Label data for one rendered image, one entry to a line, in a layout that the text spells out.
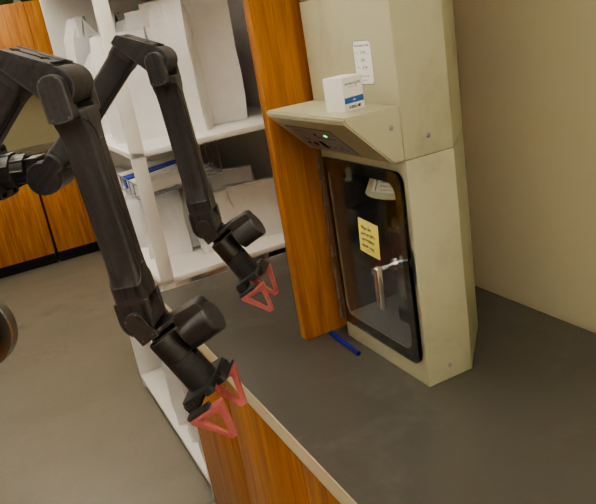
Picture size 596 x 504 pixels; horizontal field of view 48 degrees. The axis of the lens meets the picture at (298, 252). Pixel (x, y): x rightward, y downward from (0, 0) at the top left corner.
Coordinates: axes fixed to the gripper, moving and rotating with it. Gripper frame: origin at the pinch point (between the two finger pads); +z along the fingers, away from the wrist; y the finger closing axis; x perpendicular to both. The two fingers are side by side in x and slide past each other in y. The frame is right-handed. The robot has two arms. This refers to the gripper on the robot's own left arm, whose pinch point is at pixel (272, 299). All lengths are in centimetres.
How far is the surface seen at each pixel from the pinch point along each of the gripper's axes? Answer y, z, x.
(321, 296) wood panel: 0.8, 6.7, -10.0
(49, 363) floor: 187, 3, 206
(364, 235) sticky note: -16.1, -4.2, -31.1
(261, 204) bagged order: 92, -8, 14
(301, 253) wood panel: -1.0, -5.4, -13.6
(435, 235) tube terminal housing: -26, 1, -44
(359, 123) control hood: -33, -26, -46
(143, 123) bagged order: 84, -57, 26
